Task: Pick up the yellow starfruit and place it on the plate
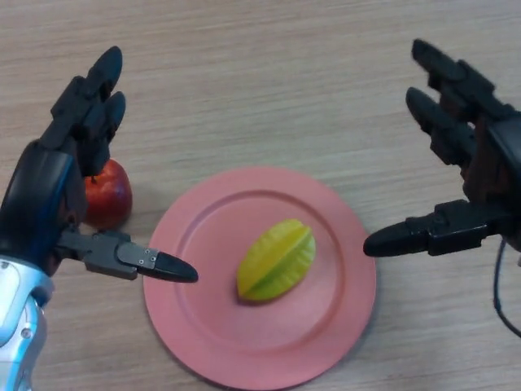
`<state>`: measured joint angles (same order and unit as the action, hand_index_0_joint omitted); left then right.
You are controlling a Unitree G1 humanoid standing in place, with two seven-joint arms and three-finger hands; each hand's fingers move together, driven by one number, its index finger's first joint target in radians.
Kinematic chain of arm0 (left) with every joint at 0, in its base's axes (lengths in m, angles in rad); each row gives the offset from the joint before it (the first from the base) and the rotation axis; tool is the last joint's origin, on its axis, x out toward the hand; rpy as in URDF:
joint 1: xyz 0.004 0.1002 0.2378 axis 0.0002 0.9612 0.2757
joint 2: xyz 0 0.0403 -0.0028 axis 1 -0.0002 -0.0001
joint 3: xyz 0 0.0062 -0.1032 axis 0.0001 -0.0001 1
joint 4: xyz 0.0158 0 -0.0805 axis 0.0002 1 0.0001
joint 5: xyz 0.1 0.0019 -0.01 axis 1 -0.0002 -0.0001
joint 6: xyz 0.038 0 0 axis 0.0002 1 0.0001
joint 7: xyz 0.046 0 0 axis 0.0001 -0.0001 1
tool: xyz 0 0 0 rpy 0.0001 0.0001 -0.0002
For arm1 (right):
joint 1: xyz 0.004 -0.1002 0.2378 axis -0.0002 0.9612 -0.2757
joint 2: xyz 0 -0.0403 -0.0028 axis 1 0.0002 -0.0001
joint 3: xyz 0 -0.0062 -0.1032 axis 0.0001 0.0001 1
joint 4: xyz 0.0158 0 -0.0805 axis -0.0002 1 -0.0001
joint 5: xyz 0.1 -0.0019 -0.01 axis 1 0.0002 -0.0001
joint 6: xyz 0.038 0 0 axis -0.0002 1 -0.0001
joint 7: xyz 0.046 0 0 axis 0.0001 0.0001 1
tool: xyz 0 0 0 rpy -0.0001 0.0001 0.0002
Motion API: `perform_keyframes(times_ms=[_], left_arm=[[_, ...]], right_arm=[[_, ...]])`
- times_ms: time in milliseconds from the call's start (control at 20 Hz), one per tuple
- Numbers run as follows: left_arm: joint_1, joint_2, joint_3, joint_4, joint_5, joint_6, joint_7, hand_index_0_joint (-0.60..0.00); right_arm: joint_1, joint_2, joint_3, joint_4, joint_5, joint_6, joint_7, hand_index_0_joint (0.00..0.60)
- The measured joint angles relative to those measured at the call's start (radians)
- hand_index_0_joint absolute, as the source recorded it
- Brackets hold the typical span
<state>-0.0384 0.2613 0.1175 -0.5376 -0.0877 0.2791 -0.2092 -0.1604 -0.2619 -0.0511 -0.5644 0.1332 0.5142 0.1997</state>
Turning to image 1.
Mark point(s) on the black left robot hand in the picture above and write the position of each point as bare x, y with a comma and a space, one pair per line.
40, 195

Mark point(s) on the red apple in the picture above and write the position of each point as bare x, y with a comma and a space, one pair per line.
110, 199

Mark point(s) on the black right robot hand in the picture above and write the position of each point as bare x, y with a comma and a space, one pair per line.
488, 163

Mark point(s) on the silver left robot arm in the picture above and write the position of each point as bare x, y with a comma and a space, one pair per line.
18, 322

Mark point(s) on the pink round plate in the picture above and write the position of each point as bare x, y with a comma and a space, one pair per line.
203, 309

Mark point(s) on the yellow starfruit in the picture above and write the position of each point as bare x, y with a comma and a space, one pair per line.
277, 264

